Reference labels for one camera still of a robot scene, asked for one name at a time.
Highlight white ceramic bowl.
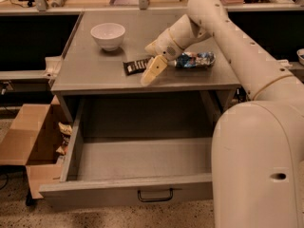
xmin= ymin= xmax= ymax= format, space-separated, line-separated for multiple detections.
xmin=90 ymin=23 xmax=125 ymax=51

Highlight open grey top drawer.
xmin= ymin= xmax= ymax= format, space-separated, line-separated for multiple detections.
xmin=40 ymin=91 xmax=220 ymax=210

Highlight snack wrappers in box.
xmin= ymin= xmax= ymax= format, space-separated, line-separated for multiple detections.
xmin=56 ymin=123 xmax=72 ymax=155

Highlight grey cabinet with counter top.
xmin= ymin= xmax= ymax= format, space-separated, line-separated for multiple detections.
xmin=52 ymin=8 xmax=240 ymax=121

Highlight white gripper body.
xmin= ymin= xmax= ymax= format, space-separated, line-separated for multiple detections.
xmin=155 ymin=14 xmax=210 ymax=61

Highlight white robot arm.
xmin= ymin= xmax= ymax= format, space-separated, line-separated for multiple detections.
xmin=141 ymin=0 xmax=304 ymax=228

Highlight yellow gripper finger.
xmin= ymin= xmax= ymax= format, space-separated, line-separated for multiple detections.
xmin=141 ymin=55 xmax=167 ymax=86
xmin=144 ymin=41 xmax=158 ymax=56

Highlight blue crinkled snack bag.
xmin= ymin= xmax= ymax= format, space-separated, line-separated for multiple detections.
xmin=175 ymin=52 xmax=216 ymax=68

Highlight dark chocolate rxbar wrapper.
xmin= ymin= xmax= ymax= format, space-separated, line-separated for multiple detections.
xmin=123 ymin=58 xmax=150 ymax=75

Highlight black drawer handle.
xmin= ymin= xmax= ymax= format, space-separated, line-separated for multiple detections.
xmin=137 ymin=188 xmax=174 ymax=203

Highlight open cardboard box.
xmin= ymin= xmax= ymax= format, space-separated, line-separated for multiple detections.
xmin=0 ymin=97 xmax=67 ymax=200

